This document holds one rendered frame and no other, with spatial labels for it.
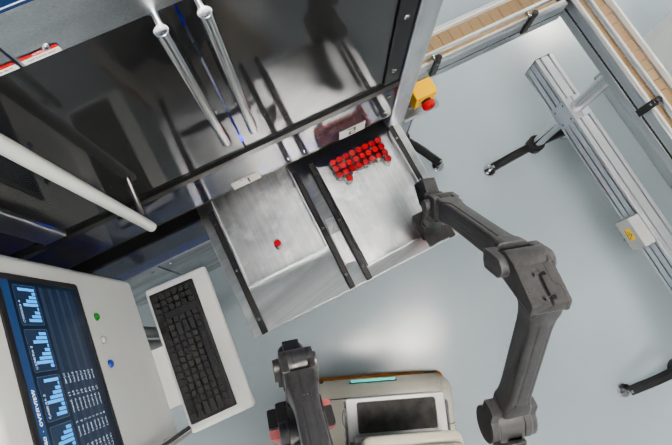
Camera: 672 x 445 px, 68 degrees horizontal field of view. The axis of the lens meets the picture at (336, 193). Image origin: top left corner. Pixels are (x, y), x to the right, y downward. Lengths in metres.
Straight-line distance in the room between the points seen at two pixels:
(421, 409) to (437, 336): 1.08
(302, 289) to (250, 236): 0.23
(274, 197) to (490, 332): 1.33
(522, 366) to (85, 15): 0.91
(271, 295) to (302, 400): 0.61
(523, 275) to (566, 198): 1.80
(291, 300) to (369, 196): 0.39
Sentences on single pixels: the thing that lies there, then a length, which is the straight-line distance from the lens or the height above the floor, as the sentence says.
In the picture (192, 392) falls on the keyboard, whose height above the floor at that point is 0.83.
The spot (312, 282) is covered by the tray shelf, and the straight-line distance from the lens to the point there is 1.52.
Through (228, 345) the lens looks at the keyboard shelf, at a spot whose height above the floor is 0.80.
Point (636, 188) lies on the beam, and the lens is 2.23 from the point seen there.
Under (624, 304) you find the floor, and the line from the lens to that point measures 2.75.
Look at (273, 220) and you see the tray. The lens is 1.55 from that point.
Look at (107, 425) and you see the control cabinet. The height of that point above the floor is 1.22.
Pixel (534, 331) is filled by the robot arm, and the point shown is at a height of 1.48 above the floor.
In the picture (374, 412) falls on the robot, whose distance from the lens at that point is 1.37.
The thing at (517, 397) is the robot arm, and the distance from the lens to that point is 1.12.
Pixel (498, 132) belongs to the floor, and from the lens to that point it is 2.71.
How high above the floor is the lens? 2.39
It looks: 75 degrees down
